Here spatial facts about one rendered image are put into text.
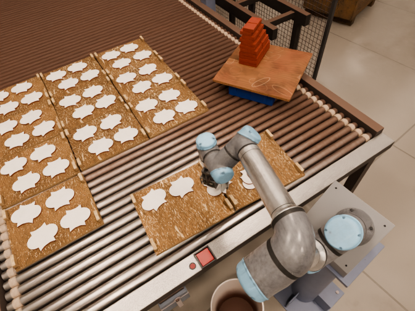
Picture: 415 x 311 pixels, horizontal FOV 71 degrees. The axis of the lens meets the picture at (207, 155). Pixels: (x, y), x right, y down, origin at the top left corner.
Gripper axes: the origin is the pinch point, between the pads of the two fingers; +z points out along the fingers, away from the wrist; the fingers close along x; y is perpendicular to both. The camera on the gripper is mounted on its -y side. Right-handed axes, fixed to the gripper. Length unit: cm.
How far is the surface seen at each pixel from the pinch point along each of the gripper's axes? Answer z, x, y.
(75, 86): 8, -130, -38
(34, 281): 7, -56, 71
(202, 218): 11.0, -2.4, 14.8
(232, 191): 12.4, 4.7, -4.5
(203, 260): 11.2, 6.7, 31.6
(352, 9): 99, 19, -352
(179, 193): 9.8, -18.8, 7.7
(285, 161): 14.6, 22.9, -32.9
